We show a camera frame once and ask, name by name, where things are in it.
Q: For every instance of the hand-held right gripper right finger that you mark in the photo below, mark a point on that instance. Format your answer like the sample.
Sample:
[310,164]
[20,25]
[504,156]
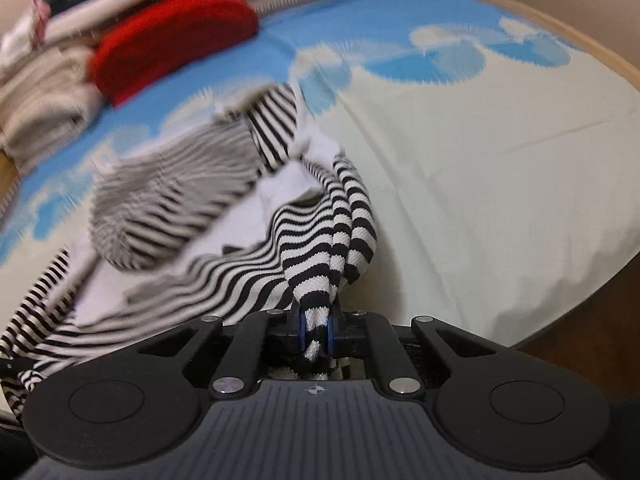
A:
[330,332]

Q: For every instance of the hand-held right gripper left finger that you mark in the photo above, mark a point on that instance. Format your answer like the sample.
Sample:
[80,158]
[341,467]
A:
[301,332]

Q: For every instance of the striped shirt with white vest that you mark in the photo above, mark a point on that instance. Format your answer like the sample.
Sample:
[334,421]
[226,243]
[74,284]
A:
[310,240]

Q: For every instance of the folded red blanket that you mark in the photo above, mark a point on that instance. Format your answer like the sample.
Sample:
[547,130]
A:
[170,45]

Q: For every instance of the folded cream quilt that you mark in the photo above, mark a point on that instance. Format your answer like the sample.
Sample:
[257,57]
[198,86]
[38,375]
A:
[40,110]

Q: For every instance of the white and pink garment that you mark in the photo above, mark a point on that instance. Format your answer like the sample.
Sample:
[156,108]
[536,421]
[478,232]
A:
[22,35]

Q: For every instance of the wooden bed frame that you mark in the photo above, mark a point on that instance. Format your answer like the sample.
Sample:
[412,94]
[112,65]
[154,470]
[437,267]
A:
[600,55]

